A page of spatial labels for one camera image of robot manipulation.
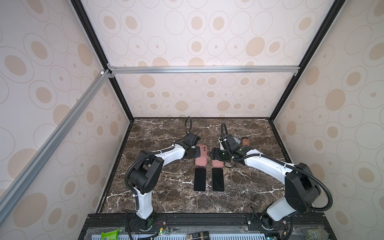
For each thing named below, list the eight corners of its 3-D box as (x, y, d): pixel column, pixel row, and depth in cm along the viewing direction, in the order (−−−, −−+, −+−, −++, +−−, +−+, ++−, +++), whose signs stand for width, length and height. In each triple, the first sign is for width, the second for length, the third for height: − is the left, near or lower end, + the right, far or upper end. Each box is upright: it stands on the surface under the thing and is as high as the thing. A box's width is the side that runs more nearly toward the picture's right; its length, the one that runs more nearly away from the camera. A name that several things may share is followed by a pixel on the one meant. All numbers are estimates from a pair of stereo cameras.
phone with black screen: (212, 191, 86) (213, 189, 84) (211, 169, 94) (211, 167, 92) (224, 191, 86) (225, 189, 84) (222, 169, 94) (222, 167, 92)
